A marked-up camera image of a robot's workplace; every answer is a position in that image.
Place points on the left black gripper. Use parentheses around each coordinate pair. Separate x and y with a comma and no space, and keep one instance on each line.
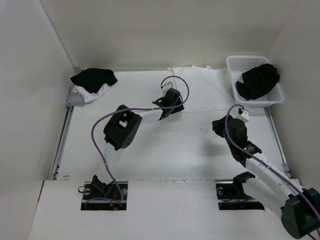
(178,109)

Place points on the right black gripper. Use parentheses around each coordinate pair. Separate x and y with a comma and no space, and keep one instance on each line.
(217,125)

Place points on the white tank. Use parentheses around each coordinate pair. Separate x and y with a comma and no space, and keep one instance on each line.
(89,97)
(209,89)

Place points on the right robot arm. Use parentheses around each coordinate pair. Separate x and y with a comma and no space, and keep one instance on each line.
(297,208)

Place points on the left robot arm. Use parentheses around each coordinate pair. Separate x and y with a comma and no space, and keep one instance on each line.
(122,127)

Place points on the black tank top in basket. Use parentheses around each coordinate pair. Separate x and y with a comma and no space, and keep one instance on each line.
(257,82)

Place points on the folded black tank top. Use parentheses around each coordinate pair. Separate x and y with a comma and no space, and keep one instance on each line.
(92,79)

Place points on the folded white tank top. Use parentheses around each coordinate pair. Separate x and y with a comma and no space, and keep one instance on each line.
(89,97)

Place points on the folded grey tank top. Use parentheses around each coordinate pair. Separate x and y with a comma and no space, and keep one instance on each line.
(75,100)

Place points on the white plastic basket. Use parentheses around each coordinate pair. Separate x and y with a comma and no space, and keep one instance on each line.
(239,64)

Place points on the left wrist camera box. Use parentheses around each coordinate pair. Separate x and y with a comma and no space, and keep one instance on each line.
(168,85)

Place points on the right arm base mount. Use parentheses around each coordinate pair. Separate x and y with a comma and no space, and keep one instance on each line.
(231,195)

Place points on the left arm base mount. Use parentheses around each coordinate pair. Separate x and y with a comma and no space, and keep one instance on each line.
(98,196)

